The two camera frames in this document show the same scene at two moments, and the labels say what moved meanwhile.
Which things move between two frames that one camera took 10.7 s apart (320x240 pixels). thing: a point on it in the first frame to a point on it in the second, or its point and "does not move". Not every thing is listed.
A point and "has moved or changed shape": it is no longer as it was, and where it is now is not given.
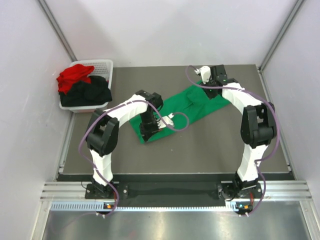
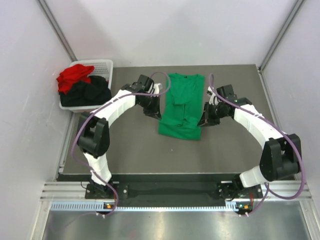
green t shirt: [185, 107] has moved or changed shape
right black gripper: [211, 95] to [206, 119]
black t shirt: [85, 93] does not move
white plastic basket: [103, 68] does not move
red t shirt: [79, 73] does not move
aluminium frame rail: [295, 190] does not move
